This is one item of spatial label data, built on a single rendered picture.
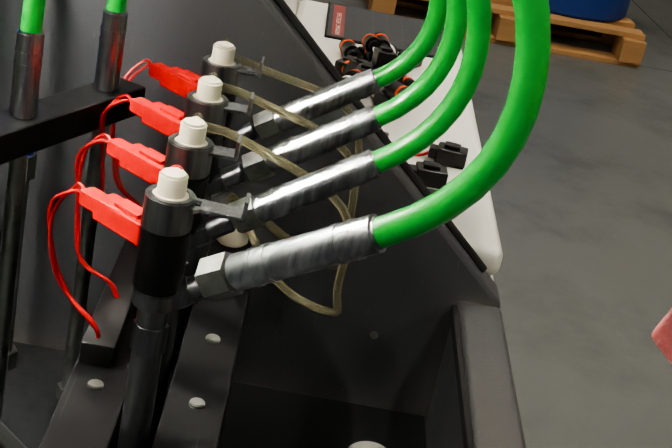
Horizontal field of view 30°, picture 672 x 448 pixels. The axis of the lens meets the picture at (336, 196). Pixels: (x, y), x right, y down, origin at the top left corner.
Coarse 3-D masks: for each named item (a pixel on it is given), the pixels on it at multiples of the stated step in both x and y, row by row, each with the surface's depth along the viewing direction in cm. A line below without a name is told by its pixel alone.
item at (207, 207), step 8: (200, 200) 69; (208, 200) 69; (192, 208) 68; (200, 208) 68; (208, 208) 68; (216, 208) 68; (224, 208) 69; (232, 208) 69; (240, 208) 69; (216, 216) 68; (224, 216) 68; (232, 216) 68; (240, 216) 68
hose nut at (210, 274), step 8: (208, 256) 59; (216, 256) 59; (224, 256) 59; (200, 264) 59; (208, 264) 59; (216, 264) 58; (224, 264) 58; (200, 272) 59; (208, 272) 58; (216, 272) 58; (224, 272) 58; (200, 280) 59; (208, 280) 58; (216, 280) 58; (224, 280) 58; (200, 288) 59; (208, 288) 59; (216, 288) 58; (224, 288) 58; (232, 288) 58; (208, 296) 59; (216, 296) 59; (224, 296) 59; (232, 296) 59
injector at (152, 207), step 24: (192, 192) 69; (144, 216) 68; (168, 216) 67; (192, 216) 68; (144, 240) 68; (168, 240) 68; (144, 264) 69; (168, 264) 68; (144, 288) 69; (168, 288) 69; (192, 288) 70; (144, 312) 70; (168, 312) 70; (144, 336) 71; (144, 360) 71; (144, 384) 72; (144, 408) 73; (120, 432) 74; (144, 432) 74
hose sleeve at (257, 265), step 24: (288, 240) 57; (312, 240) 56; (336, 240) 55; (360, 240) 55; (240, 264) 58; (264, 264) 57; (288, 264) 57; (312, 264) 56; (336, 264) 56; (240, 288) 58
